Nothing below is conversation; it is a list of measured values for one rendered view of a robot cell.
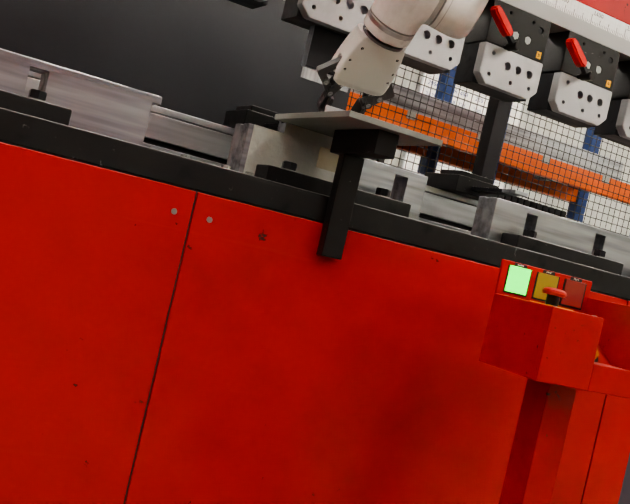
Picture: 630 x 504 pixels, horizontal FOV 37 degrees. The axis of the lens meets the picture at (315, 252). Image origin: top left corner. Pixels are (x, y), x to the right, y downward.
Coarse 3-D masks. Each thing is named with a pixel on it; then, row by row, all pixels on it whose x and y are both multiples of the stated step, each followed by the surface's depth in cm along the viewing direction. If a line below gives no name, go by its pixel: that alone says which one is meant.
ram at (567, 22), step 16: (512, 0) 184; (528, 0) 186; (576, 0) 192; (592, 0) 193; (608, 0) 196; (624, 0) 198; (544, 16) 188; (560, 16) 190; (624, 16) 198; (576, 32) 192; (592, 32) 194; (608, 32) 196; (624, 48) 199
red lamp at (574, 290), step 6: (570, 282) 166; (576, 282) 166; (564, 288) 165; (570, 288) 166; (576, 288) 167; (582, 288) 167; (570, 294) 166; (576, 294) 167; (582, 294) 167; (564, 300) 166; (570, 300) 166; (576, 300) 167; (576, 306) 167
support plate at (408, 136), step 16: (320, 112) 150; (336, 112) 145; (352, 112) 142; (304, 128) 168; (320, 128) 163; (336, 128) 158; (352, 128) 154; (368, 128) 150; (384, 128) 146; (400, 128) 146; (400, 144) 159; (416, 144) 155; (432, 144) 151
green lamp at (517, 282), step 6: (510, 270) 160; (516, 270) 161; (522, 270) 161; (528, 270) 162; (510, 276) 160; (516, 276) 161; (522, 276) 162; (528, 276) 162; (510, 282) 161; (516, 282) 161; (522, 282) 162; (528, 282) 162; (510, 288) 161; (516, 288) 161; (522, 288) 162; (522, 294) 162
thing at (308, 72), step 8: (312, 32) 168; (320, 32) 168; (328, 32) 169; (312, 40) 168; (320, 40) 168; (328, 40) 169; (336, 40) 170; (312, 48) 168; (320, 48) 168; (328, 48) 169; (336, 48) 170; (304, 56) 169; (312, 56) 168; (320, 56) 169; (328, 56) 169; (304, 64) 168; (312, 64) 168; (320, 64) 169; (304, 72) 168; (312, 72) 169; (312, 80) 169; (320, 80) 170; (344, 88) 173
